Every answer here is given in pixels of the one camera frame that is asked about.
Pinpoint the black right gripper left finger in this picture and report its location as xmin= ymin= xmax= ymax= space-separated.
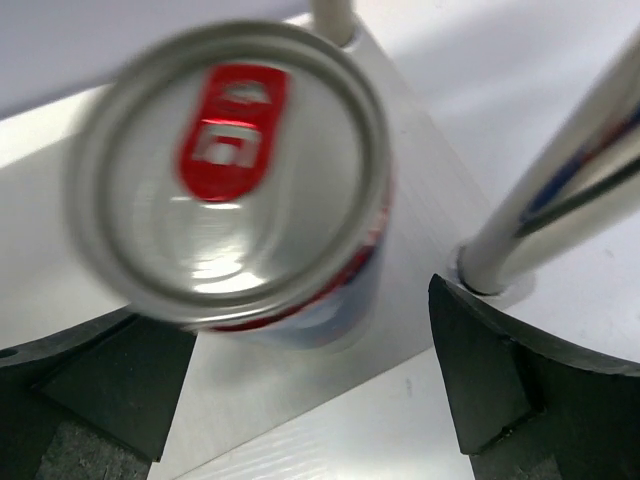
xmin=1 ymin=312 xmax=196 ymax=479

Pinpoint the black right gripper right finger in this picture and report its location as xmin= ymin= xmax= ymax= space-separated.
xmin=428 ymin=275 xmax=639 ymax=479

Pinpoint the red bull can front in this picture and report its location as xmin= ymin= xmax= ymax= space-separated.
xmin=64 ymin=21 xmax=393 ymax=349

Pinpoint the white two-tier shelf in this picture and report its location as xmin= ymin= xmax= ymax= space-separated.
xmin=1 ymin=1 xmax=639 ymax=479

